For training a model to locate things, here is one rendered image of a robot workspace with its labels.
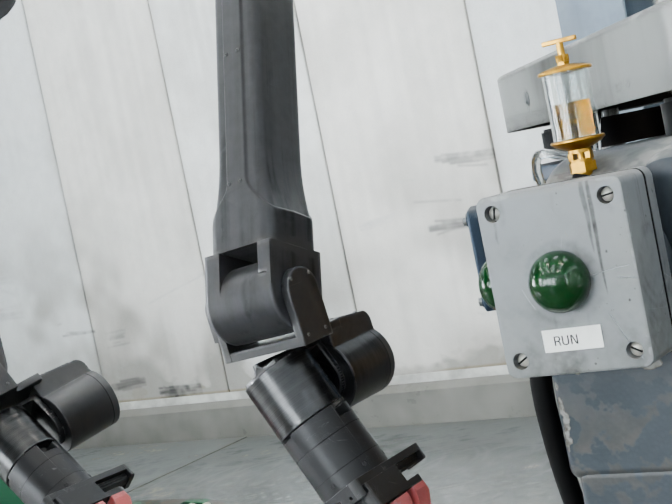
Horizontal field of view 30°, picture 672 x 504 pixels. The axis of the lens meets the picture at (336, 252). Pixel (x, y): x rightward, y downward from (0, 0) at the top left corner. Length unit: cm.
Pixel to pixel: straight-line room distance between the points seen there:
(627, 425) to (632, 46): 26
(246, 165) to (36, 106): 731
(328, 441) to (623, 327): 36
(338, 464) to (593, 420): 29
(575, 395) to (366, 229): 615
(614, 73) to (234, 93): 30
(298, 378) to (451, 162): 560
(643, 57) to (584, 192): 21
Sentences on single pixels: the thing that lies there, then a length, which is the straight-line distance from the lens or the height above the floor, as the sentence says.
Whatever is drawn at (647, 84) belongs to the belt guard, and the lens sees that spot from 79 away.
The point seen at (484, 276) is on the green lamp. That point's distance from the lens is 63.
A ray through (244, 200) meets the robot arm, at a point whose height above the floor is 135.
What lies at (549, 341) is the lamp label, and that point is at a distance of 61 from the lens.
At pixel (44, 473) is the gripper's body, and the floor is 116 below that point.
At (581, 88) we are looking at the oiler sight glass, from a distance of 67.
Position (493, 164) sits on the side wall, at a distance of 639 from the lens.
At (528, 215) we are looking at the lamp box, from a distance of 60.
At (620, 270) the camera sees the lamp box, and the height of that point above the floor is 129.
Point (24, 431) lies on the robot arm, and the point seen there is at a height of 119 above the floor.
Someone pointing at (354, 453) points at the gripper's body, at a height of 116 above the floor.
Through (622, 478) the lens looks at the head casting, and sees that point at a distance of 67.
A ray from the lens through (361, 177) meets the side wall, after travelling 677.
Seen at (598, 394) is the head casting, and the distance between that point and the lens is 66.
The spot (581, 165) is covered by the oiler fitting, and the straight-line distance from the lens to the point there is 67.
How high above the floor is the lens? 135
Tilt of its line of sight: 3 degrees down
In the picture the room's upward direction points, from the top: 11 degrees counter-clockwise
